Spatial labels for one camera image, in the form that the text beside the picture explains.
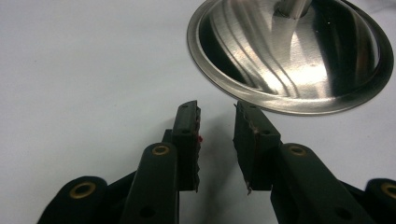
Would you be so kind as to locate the steel utensil rack stand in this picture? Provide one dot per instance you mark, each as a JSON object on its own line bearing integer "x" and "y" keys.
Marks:
{"x": 249, "y": 62}

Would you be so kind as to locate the white table cover sheet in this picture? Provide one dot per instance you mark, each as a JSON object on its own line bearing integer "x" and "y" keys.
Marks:
{"x": 77, "y": 77}

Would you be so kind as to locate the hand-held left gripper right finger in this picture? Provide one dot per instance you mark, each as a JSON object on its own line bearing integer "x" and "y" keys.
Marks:
{"x": 258, "y": 155}

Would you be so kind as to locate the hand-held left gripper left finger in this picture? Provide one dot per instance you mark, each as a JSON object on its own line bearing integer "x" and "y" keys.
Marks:
{"x": 186, "y": 155}

